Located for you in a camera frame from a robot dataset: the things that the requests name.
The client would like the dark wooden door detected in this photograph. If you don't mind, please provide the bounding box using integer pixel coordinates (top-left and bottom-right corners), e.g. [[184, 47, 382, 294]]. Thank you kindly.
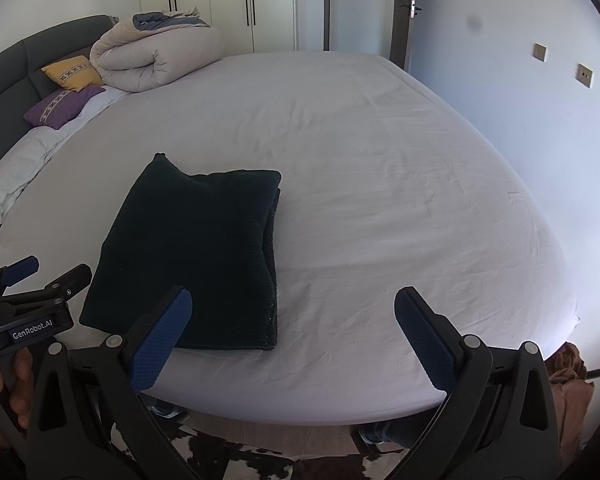
[[389, 0, 416, 72]]

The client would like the white pillow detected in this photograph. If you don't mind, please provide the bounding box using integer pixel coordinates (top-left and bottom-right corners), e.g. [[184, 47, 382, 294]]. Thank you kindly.
[[0, 87, 131, 233]]

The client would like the cowhide rug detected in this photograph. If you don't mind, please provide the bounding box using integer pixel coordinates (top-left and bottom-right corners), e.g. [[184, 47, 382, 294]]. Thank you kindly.
[[100, 410, 416, 480]]

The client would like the person's left hand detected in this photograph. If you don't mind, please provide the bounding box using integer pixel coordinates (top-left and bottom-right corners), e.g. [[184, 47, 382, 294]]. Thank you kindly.
[[0, 347, 36, 431]]

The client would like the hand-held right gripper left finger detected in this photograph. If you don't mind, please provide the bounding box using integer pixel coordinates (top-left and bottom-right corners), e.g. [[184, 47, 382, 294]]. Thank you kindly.
[[26, 286, 201, 480]]

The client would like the bed with white sheet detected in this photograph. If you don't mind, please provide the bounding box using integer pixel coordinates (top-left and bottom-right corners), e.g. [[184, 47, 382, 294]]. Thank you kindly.
[[0, 50, 581, 441]]

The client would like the brown cloth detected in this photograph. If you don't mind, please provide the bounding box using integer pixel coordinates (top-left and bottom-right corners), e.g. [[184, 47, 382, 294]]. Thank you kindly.
[[545, 342, 596, 480]]

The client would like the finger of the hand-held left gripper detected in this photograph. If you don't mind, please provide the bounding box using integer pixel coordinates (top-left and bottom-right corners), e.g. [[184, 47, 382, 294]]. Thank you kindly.
[[0, 255, 41, 295], [0, 263, 93, 310]]

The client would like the yellow patterned pillow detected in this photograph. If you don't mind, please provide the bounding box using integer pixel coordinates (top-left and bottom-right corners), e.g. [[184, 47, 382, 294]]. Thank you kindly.
[[41, 56, 105, 88]]

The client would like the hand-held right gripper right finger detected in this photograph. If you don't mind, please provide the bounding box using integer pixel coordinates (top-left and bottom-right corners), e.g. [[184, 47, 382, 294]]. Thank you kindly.
[[394, 286, 561, 480]]

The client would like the folded beige duvet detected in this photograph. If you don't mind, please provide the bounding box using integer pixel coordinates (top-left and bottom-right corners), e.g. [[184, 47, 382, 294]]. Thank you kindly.
[[89, 7, 226, 93]]

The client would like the purple patterned pillow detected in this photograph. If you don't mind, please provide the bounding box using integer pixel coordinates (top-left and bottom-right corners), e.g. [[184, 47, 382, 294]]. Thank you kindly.
[[23, 85, 106, 130]]

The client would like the dark green knit sweater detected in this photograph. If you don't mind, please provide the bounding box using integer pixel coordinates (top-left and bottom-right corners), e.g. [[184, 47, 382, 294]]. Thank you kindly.
[[79, 152, 282, 352]]

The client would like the cream wardrobe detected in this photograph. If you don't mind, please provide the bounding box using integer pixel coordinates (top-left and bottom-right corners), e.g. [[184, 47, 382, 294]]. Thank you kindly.
[[137, 0, 326, 53]]

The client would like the grey upholstered headboard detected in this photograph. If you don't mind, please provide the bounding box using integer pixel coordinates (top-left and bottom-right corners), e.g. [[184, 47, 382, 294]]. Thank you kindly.
[[0, 15, 121, 186]]

